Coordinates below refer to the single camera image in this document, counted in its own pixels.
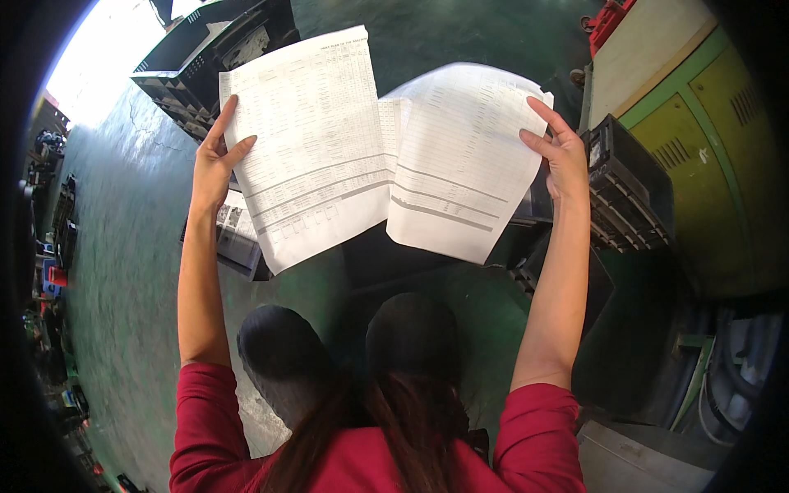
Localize person's right hand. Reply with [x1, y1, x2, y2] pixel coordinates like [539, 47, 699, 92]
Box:
[519, 96, 591, 205]

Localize black crate with printed sheets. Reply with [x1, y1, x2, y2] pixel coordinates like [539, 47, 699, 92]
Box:
[180, 185, 273, 282]

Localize white sheet behind papers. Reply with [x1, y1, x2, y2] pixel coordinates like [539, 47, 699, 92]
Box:
[377, 97, 413, 175]

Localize red hand trolley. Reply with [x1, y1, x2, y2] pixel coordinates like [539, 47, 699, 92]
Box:
[570, 0, 639, 88]

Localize row of workshop clutter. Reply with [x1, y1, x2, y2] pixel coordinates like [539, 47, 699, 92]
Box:
[21, 91, 149, 493]

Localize person's legs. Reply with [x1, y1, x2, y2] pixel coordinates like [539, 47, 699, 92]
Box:
[237, 292, 464, 432]

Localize person's left hand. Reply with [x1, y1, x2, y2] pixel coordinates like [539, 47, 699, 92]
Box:
[190, 94, 258, 210]

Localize white curved table sheet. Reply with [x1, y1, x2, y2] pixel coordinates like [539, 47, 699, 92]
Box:
[385, 62, 555, 266]

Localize person's body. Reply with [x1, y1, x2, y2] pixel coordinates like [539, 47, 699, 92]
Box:
[169, 362, 588, 493]

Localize white printed schedule sheet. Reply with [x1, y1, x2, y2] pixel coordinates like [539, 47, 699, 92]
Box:
[218, 25, 396, 276]

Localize black crate with ribbed sides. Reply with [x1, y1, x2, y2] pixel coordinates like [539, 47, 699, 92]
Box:
[579, 113, 676, 254]

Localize grey metal box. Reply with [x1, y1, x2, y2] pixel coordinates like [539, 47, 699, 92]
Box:
[576, 419, 731, 493]

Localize bundle of hoses and cables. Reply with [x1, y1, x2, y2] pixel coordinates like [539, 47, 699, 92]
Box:
[669, 302, 785, 449]

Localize stack of black plastic crates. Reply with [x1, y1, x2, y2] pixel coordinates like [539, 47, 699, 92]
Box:
[131, 0, 302, 144]

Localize green and yellow metal cabinet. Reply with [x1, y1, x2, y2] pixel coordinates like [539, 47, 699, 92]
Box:
[582, 0, 789, 299]

